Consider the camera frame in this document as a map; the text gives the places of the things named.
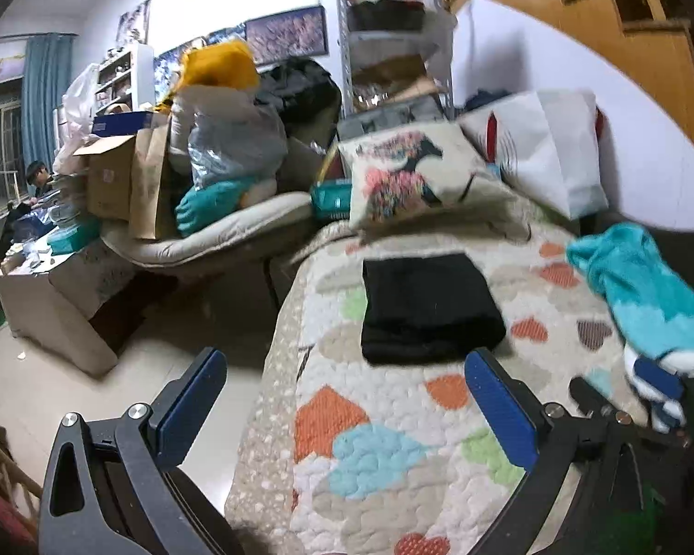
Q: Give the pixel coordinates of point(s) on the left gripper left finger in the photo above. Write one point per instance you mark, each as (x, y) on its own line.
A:
(116, 486)

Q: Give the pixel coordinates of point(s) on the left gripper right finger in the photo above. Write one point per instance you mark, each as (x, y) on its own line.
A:
(629, 475)

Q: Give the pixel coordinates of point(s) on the black pants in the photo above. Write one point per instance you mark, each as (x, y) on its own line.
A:
(427, 310)

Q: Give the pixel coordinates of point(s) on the teal white fleece blanket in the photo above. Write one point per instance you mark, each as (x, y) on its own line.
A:
(652, 306)

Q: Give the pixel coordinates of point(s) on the heart pattern quilt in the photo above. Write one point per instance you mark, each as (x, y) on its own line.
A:
(344, 457)

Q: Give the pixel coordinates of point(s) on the brown paper bag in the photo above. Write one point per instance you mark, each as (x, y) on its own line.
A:
(150, 216)

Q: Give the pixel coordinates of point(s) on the beige folded mattress pad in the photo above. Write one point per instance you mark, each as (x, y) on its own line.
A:
(288, 211)

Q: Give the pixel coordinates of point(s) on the cardboard box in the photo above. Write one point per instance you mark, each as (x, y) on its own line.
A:
(108, 162)

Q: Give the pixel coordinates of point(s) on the white paper shopping bag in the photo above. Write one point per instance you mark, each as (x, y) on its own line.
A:
(545, 145)

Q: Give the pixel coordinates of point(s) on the floral woman print pillow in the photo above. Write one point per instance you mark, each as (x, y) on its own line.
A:
(413, 170)

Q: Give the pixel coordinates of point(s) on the teal tissue pack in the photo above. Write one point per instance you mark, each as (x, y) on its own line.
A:
(331, 199)

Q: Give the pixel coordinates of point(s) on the clear plastic bag bundle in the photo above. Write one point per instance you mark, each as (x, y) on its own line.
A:
(220, 134)

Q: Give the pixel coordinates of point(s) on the white bookshelf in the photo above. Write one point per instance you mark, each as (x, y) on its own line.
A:
(126, 78)

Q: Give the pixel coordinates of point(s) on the blue curtain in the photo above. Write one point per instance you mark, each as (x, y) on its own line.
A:
(46, 77)

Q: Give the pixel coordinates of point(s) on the black clothes pile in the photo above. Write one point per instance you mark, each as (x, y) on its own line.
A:
(305, 97)

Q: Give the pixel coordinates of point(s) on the yellow bag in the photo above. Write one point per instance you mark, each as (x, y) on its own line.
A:
(224, 65)

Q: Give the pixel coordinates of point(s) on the metal storage shelf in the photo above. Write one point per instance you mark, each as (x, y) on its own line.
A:
(395, 50)

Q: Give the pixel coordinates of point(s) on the dark framed wall picture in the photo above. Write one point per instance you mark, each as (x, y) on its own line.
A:
(293, 34)

